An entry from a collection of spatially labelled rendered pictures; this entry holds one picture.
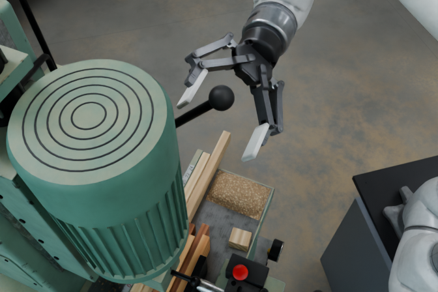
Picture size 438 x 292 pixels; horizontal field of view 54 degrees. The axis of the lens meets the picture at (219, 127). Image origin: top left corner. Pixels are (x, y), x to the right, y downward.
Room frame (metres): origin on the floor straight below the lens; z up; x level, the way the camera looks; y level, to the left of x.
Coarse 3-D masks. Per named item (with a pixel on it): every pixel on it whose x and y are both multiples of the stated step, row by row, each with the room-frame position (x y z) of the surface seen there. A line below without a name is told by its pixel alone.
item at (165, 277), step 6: (174, 264) 0.26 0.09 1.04; (168, 270) 0.25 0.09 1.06; (162, 276) 0.23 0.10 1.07; (168, 276) 0.24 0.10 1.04; (144, 282) 0.24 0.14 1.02; (150, 282) 0.23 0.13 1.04; (156, 282) 0.22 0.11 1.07; (162, 282) 0.22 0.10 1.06; (168, 282) 0.24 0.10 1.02; (156, 288) 0.23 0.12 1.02; (162, 288) 0.22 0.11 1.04
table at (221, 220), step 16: (240, 176) 0.54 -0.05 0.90; (208, 192) 0.49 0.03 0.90; (272, 192) 0.49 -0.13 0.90; (208, 208) 0.45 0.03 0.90; (224, 208) 0.45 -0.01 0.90; (208, 224) 0.41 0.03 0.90; (224, 224) 0.41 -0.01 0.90; (240, 224) 0.41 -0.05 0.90; (256, 224) 0.41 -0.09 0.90; (224, 240) 0.37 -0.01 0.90; (208, 256) 0.33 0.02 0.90; (224, 256) 0.33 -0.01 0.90; (208, 272) 0.29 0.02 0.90
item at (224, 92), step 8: (216, 88) 0.37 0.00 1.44; (224, 88) 0.37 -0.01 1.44; (216, 96) 0.36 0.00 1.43; (224, 96) 0.36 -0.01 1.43; (232, 96) 0.36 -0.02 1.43; (200, 104) 0.38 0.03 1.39; (208, 104) 0.37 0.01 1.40; (216, 104) 0.35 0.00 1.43; (224, 104) 0.35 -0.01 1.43; (232, 104) 0.36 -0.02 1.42; (192, 112) 0.38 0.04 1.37; (200, 112) 0.37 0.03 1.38; (176, 120) 0.39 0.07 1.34; (184, 120) 0.38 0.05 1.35
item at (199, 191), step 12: (228, 132) 0.64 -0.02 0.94; (216, 144) 0.61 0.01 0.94; (228, 144) 0.63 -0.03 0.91; (216, 156) 0.57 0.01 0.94; (216, 168) 0.56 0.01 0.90; (204, 180) 0.50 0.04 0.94; (192, 192) 0.47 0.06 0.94; (204, 192) 0.48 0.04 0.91; (192, 204) 0.44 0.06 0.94; (192, 216) 0.42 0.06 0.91; (144, 288) 0.25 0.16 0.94
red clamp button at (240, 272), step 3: (234, 267) 0.27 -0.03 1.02; (237, 267) 0.26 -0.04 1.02; (240, 267) 0.26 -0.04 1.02; (243, 267) 0.26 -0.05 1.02; (234, 270) 0.26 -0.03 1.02; (237, 270) 0.26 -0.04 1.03; (240, 270) 0.26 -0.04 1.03; (243, 270) 0.26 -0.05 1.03; (246, 270) 0.26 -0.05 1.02; (234, 273) 0.25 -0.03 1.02; (237, 273) 0.25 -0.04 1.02; (240, 273) 0.25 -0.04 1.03; (243, 273) 0.25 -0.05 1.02; (246, 273) 0.25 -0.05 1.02; (234, 276) 0.25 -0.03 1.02; (237, 276) 0.25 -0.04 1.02; (240, 276) 0.25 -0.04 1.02; (243, 276) 0.25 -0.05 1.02; (246, 276) 0.25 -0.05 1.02; (237, 279) 0.24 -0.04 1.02; (240, 279) 0.24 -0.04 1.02; (243, 279) 0.24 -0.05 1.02
